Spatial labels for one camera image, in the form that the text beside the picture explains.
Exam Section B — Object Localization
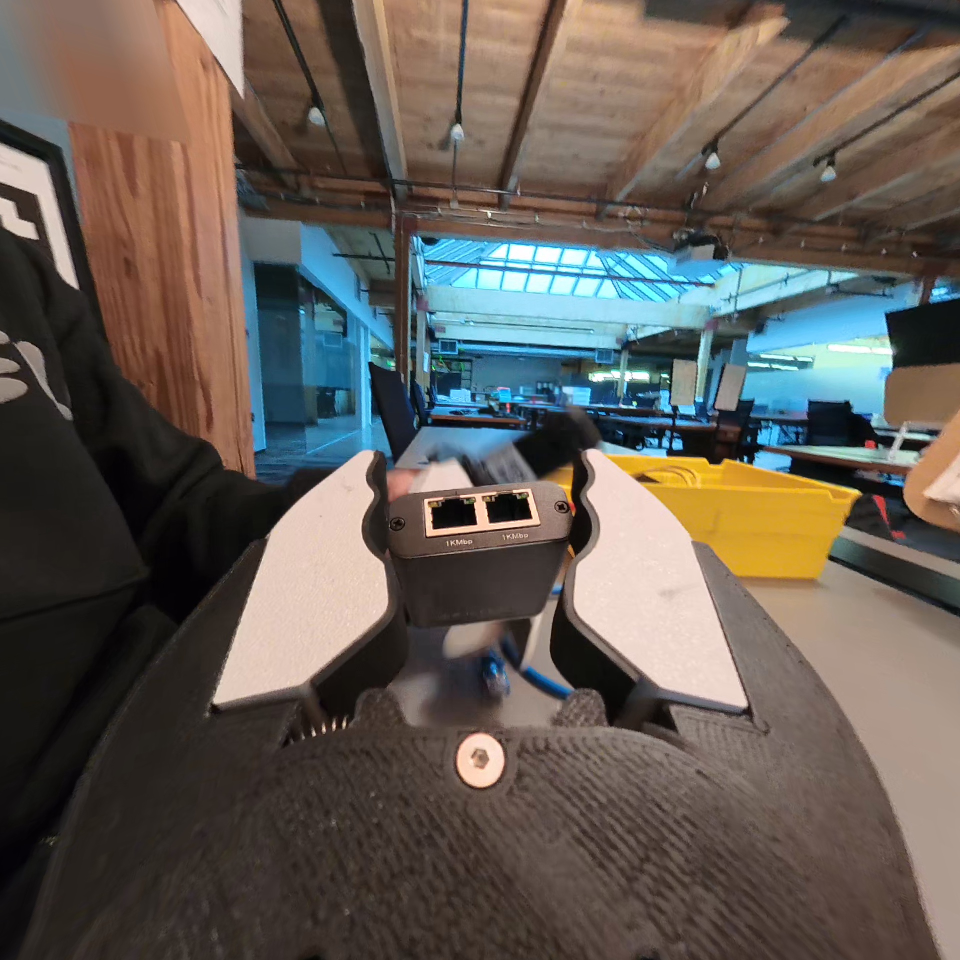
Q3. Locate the black office chair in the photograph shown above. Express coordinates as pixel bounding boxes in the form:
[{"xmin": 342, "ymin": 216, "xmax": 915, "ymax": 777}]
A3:
[{"xmin": 367, "ymin": 362, "xmax": 423, "ymax": 460}]

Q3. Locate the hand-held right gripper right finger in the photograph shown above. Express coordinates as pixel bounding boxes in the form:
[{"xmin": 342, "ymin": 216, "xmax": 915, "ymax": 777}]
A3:
[{"xmin": 551, "ymin": 448, "xmax": 751, "ymax": 725}]

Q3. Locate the wooden document stand with paper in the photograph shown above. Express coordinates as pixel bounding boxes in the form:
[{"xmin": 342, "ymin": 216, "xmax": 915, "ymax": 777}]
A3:
[{"xmin": 903, "ymin": 411, "xmax": 960, "ymax": 534}]

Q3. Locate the black monitor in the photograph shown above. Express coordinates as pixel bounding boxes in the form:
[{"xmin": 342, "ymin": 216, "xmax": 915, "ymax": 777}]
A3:
[{"xmin": 885, "ymin": 298, "xmax": 960, "ymax": 370}]

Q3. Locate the red black bag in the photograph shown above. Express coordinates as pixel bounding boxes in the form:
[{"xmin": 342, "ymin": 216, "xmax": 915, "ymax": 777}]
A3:
[{"xmin": 847, "ymin": 495, "xmax": 920, "ymax": 543}]

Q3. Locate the wooden pillar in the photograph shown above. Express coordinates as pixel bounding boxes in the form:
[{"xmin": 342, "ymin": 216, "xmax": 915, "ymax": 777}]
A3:
[{"xmin": 67, "ymin": 0, "xmax": 256, "ymax": 477}]

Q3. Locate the yellow storage bin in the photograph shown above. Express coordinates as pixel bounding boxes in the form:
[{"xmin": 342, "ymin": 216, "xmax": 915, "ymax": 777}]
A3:
[{"xmin": 543, "ymin": 453, "xmax": 862, "ymax": 580}]

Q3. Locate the grey desk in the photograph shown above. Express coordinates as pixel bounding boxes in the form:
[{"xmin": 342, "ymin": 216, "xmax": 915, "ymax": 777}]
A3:
[{"xmin": 393, "ymin": 426, "xmax": 960, "ymax": 960}]

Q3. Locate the ceiling projector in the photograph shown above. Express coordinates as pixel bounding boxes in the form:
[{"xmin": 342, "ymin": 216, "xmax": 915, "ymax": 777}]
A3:
[{"xmin": 671, "ymin": 234, "xmax": 727, "ymax": 275}]

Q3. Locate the black network splitter box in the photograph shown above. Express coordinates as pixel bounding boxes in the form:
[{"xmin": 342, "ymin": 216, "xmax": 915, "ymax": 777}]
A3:
[{"xmin": 387, "ymin": 482, "xmax": 573, "ymax": 628}]

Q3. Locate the cardboard box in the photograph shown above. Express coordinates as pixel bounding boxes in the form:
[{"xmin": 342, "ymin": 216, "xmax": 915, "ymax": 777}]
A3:
[{"xmin": 883, "ymin": 363, "xmax": 960, "ymax": 429}]

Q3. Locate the black framed wall poster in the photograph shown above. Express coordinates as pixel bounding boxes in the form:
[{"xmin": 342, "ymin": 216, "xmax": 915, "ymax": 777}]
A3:
[{"xmin": 0, "ymin": 120, "xmax": 99, "ymax": 316}]

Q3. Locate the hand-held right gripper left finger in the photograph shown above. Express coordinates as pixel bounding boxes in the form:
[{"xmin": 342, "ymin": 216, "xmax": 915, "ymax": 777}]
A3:
[{"xmin": 212, "ymin": 450, "xmax": 410, "ymax": 714}]

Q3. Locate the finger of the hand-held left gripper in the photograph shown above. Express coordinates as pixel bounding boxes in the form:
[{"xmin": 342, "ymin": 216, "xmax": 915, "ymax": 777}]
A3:
[{"xmin": 414, "ymin": 459, "xmax": 485, "ymax": 496}]

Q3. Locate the blue network cable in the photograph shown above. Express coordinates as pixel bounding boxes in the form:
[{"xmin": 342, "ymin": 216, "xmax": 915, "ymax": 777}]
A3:
[{"xmin": 480, "ymin": 633, "xmax": 579, "ymax": 700}]

